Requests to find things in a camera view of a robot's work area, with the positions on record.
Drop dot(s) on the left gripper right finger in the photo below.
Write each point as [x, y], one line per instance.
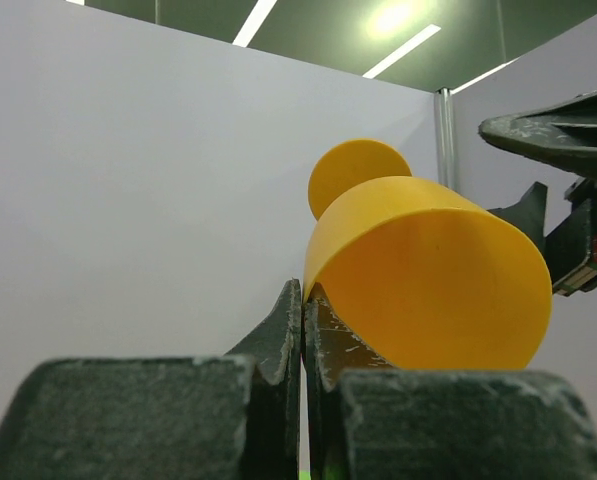
[369, 419]

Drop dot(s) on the orange wine glass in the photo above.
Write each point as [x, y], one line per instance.
[425, 277]

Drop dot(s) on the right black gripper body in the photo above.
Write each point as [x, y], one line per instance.
[571, 248]

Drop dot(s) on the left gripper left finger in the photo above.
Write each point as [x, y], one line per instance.
[231, 416]

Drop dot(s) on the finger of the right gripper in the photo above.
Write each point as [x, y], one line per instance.
[528, 214]
[563, 136]

